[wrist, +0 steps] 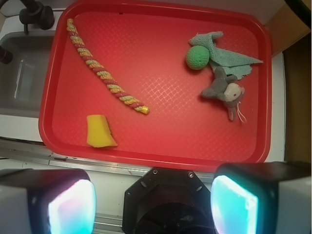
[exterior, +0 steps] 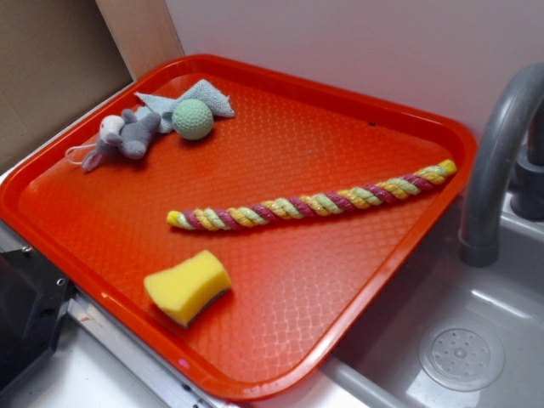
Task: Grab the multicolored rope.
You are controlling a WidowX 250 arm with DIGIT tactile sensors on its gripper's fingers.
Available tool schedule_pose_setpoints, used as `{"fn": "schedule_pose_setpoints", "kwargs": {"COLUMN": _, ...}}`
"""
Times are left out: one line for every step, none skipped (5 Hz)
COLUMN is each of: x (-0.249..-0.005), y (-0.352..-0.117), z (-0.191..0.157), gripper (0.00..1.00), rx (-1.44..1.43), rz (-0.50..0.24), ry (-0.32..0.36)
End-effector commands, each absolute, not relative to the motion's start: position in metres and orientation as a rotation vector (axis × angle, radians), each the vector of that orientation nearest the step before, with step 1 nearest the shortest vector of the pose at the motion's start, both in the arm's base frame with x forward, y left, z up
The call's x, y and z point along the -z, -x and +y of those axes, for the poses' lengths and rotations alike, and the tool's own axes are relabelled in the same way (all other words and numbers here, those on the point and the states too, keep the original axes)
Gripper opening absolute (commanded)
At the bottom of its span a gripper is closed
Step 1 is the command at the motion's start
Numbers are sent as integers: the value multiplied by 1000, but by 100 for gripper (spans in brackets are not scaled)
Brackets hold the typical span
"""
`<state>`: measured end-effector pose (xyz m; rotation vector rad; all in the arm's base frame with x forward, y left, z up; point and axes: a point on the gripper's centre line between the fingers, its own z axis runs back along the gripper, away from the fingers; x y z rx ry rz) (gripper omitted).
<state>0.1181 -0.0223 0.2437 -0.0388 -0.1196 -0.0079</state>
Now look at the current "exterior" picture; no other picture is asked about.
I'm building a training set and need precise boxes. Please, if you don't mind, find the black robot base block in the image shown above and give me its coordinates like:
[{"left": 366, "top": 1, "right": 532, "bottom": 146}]
[{"left": 1, "top": 246, "right": 73, "bottom": 395}]

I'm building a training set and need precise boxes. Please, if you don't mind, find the orange plastic tray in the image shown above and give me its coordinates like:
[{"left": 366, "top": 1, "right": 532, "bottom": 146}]
[{"left": 1, "top": 55, "right": 476, "bottom": 402}]

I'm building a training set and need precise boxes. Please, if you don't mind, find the green dimpled ball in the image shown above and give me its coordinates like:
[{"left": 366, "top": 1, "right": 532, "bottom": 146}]
[{"left": 172, "top": 99, "right": 214, "bottom": 140}]

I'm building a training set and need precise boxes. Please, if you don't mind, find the yellow sponge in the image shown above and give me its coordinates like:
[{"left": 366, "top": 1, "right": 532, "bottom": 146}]
[{"left": 144, "top": 251, "right": 232, "bottom": 327}]

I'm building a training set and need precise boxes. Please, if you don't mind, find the light blue cloth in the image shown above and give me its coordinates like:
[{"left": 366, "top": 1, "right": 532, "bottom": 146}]
[{"left": 136, "top": 80, "right": 235, "bottom": 133}]

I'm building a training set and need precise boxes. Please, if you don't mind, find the grey plush toy animal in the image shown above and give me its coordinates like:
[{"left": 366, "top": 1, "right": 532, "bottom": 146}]
[{"left": 65, "top": 109, "right": 162, "bottom": 172}]

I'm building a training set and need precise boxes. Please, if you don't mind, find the grey toy faucet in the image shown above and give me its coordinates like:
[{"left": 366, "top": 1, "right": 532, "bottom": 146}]
[{"left": 459, "top": 62, "right": 543, "bottom": 267}]

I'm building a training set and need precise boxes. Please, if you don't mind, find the wooden board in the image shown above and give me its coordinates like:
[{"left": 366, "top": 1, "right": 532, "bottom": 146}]
[{"left": 96, "top": 0, "right": 184, "bottom": 81}]

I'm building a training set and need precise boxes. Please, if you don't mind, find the grey toy sink basin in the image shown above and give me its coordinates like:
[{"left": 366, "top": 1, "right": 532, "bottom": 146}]
[{"left": 321, "top": 190, "right": 544, "bottom": 408}]

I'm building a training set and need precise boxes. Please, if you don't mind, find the brown cardboard panel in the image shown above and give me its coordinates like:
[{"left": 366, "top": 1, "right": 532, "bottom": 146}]
[{"left": 1, "top": 1, "right": 132, "bottom": 171}]

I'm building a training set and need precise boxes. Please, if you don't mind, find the multicolored twisted rope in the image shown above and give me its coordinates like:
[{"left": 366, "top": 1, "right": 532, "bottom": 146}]
[{"left": 166, "top": 159, "right": 459, "bottom": 232}]

